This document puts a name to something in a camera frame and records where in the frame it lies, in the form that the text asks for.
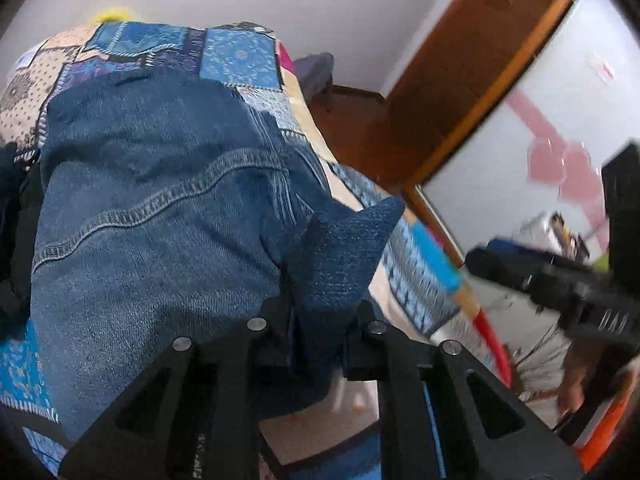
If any person's hand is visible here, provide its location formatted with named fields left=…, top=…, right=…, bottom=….
left=556, top=339, right=638, bottom=420

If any brown wooden wardrobe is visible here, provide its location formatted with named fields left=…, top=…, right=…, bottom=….
left=309, top=0, right=589, bottom=266

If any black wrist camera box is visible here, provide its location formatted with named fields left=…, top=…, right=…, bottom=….
left=601, top=141, right=639, bottom=295

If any black patterned folded sweater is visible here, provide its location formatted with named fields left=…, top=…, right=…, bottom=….
left=0, top=142, right=43, bottom=339

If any yellow hoop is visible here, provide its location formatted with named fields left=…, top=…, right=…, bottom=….
left=91, top=6, right=136, bottom=24

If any blue denim jacket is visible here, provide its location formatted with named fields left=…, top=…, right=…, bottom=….
left=32, top=68, right=404, bottom=439

